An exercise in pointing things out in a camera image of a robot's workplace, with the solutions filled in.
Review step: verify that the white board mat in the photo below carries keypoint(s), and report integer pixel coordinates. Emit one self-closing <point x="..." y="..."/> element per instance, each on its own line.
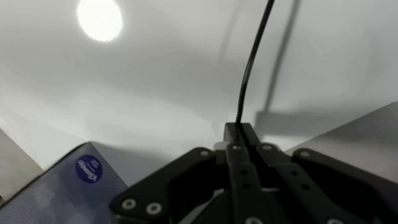
<point x="166" y="83"/>

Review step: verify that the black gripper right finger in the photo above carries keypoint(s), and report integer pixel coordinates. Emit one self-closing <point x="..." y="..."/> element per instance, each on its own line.
<point x="332" y="175"/>

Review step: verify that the purple tissue box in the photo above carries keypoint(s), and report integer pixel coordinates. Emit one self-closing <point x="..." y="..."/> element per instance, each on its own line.
<point x="63" y="195"/>

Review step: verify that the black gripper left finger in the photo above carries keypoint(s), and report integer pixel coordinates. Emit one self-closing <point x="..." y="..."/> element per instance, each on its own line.
<point x="166" y="182"/>

